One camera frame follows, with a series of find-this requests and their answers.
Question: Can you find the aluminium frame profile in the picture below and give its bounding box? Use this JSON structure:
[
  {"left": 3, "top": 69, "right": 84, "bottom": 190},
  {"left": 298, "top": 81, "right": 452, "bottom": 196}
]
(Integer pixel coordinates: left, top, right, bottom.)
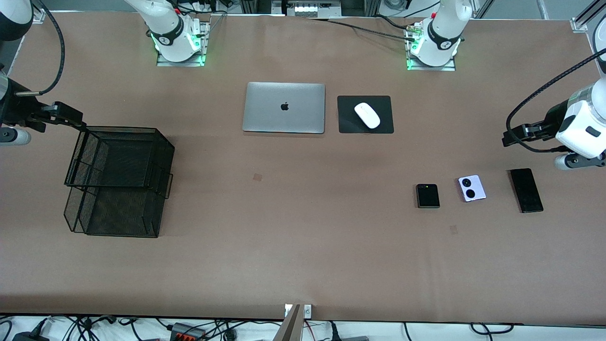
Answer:
[{"left": 570, "top": 0, "right": 606, "bottom": 33}]

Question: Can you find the grey device with white connectors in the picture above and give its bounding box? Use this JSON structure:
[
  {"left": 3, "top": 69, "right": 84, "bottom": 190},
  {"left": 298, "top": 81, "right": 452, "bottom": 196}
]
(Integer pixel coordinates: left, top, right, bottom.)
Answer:
[{"left": 272, "top": 0, "right": 341, "bottom": 18}]

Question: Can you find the silver closed laptop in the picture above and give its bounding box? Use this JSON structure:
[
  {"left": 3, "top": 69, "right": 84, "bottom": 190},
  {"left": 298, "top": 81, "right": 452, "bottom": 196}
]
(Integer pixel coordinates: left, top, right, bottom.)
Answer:
[{"left": 242, "top": 82, "right": 326, "bottom": 134}]

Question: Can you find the black looped floor cable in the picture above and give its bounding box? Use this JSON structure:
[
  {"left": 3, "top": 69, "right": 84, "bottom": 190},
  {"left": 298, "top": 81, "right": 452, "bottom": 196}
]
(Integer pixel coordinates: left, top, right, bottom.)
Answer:
[{"left": 470, "top": 322, "right": 515, "bottom": 335}]

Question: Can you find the aluminium profile bar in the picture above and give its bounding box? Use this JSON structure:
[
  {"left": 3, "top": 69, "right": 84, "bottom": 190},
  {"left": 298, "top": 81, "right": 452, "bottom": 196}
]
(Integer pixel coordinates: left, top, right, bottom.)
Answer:
[{"left": 273, "top": 304, "right": 303, "bottom": 341}]

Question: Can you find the black braided table cable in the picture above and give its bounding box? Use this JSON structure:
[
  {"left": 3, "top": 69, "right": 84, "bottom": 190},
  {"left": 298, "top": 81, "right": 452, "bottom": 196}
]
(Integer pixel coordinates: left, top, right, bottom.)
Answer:
[{"left": 305, "top": 17, "right": 417, "bottom": 43}]

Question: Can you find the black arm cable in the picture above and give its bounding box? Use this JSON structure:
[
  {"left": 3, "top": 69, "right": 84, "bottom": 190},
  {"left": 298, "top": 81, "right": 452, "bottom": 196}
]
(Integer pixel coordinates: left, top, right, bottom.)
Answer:
[
  {"left": 506, "top": 49, "right": 606, "bottom": 153},
  {"left": 17, "top": 0, "right": 65, "bottom": 96}
]

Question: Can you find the black mesh two-tier tray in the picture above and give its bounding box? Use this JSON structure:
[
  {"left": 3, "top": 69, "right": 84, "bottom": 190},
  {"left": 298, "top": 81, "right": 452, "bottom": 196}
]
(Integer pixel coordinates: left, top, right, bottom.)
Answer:
[{"left": 63, "top": 125, "right": 175, "bottom": 239}]

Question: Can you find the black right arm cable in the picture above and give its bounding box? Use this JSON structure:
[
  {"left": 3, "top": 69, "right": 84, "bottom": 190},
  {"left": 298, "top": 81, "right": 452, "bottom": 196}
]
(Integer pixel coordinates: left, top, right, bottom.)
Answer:
[{"left": 17, "top": 0, "right": 65, "bottom": 96}]

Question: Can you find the black slab smartphone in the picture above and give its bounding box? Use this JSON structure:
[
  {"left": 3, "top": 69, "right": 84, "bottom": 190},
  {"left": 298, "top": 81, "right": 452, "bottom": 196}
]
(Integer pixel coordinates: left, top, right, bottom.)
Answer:
[{"left": 510, "top": 168, "right": 544, "bottom": 214}]

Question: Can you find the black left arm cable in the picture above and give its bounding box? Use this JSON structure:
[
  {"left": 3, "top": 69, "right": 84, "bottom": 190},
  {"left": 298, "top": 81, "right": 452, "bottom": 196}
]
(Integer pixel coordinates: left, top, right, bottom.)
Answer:
[{"left": 506, "top": 49, "right": 606, "bottom": 153}]

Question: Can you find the black mouse pad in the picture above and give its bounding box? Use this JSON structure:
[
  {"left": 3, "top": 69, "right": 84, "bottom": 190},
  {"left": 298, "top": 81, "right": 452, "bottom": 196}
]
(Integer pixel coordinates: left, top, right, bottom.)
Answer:
[{"left": 337, "top": 95, "right": 394, "bottom": 134}]

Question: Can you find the black hub with orange ports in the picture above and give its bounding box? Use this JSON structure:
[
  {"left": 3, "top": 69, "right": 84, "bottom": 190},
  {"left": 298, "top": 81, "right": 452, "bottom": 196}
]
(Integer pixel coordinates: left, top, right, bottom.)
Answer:
[{"left": 170, "top": 322, "right": 207, "bottom": 341}]

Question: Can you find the lilac flip phone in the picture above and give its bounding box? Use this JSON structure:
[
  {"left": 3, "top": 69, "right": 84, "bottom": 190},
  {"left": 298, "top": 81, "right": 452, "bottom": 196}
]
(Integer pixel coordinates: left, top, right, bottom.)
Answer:
[{"left": 458, "top": 175, "right": 487, "bottom": 203}]

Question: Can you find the white power strip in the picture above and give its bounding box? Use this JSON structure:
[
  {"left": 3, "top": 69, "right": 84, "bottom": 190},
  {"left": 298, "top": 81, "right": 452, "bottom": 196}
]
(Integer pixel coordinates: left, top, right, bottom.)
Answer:
[{"left": 180, "top": 0, "right": 228, "bottom": 14}]

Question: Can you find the black flip phone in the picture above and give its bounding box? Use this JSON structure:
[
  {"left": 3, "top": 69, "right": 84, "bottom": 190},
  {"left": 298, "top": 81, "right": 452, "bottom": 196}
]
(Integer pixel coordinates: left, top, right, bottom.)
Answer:
[{"left": 416, "top": 184, "right": 440, "bottom": 209}]

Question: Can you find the white computer mouse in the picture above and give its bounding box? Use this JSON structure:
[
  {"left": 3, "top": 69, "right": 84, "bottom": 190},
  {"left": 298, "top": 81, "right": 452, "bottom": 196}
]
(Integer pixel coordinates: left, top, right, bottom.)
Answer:
[{"left": 354, "top": 102, "right": 381, "bottom": 129}]

